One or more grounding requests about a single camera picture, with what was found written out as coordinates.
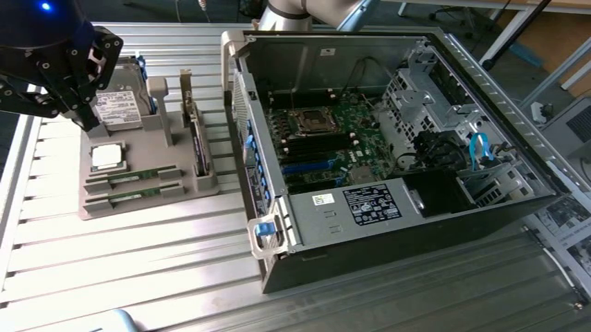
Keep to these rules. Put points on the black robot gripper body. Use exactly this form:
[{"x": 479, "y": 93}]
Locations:
[{"x": 32, "y": 24}]

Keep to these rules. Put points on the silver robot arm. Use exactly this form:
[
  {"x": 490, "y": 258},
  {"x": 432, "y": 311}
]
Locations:
[{"x": 286, "y": 15}]

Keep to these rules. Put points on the green RAM stick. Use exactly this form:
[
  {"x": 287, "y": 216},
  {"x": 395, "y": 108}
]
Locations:
[
  {"x": 135, "y": 196},
  {"x": 133, "y": 177}
]

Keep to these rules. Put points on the black RAM slot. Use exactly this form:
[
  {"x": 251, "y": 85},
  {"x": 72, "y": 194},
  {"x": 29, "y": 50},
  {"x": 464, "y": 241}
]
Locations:
[
  {"x": 319, "y": 140},
  {"x": 323, "y": 150}
]

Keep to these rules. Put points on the silver hard disk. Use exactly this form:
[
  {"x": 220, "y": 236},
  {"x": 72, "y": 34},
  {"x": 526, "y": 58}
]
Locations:
[{"x": 120, "y": 107}]

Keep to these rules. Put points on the silver CPU chip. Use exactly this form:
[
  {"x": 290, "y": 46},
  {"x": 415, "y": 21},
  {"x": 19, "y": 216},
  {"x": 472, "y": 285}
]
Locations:
[{"x": 108, "y": 156}]

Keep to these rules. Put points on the grey parts rack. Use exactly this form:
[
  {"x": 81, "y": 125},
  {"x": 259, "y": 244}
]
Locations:
[{"x": 139, "y": 209}]

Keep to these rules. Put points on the blue expansion slot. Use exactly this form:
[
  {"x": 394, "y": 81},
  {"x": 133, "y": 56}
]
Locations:
[{"x": 310, "y": 167}]

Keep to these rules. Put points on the black expansion slot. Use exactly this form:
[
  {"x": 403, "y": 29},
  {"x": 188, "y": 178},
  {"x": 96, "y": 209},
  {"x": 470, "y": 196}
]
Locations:
[{"x": 314, "y": 186}]

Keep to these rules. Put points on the blue case latch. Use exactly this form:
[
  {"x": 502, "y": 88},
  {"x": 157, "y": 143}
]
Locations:
[{"x": 263, "y": 230}]

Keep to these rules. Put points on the green motherboard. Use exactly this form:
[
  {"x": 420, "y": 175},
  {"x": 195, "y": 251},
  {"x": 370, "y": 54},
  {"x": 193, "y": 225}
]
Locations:
[{"x": 364, "y": 145}]

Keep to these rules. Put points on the light blue object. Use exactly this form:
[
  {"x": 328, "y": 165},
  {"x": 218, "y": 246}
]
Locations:
[{"x": 112, "y": 321}]

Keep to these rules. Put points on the grey power supply unit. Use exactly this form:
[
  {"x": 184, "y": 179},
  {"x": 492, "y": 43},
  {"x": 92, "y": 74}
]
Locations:
[{"x": 319, "y": 221}]

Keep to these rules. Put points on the chipset heatsink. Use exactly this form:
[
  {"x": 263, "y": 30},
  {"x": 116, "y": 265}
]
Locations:
[{"x": 364, "y": 175}]

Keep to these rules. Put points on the metal disk bay cage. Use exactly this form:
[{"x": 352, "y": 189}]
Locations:
[{"x": 415, "y": 103}]

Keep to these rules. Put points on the office chair base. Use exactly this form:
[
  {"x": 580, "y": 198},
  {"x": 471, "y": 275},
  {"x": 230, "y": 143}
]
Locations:
[{"x": 455, "y": 15}]

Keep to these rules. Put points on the black fan shroud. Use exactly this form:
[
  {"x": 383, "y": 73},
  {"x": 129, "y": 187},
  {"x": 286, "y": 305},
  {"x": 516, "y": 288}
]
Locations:
[{"x": 438, "y": 193}]

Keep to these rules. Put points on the black open PC case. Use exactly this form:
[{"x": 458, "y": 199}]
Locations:
[{"x": 370, "y": 266}]

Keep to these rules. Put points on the white framed desk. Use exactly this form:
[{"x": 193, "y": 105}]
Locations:
[{"x": 496, "y": 31}]

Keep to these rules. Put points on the black tripod leg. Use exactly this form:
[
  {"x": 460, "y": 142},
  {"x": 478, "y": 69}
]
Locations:
[{"x": 516, "y": 35}]

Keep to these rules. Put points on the brown cardboard box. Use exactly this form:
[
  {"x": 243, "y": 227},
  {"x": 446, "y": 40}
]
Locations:
[{"x": 560, "y": 34}]

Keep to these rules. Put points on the grey computer box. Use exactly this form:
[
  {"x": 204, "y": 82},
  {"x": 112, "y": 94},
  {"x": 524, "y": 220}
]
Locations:
[{"x": 570, "y": 131}]

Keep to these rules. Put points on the printed paper sheets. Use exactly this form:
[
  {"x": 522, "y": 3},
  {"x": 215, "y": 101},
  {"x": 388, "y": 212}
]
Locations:
[{"x": 566, "y": 214}]

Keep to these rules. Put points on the graphics card with metal bracket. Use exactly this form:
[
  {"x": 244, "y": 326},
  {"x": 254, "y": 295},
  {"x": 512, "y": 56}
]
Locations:
[{"x": 196, "y": 145}]

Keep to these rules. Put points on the CPU socket with metal frame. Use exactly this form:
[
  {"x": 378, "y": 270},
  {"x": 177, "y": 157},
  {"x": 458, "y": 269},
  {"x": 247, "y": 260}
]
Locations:
[{"x": 316, "y": 121}]

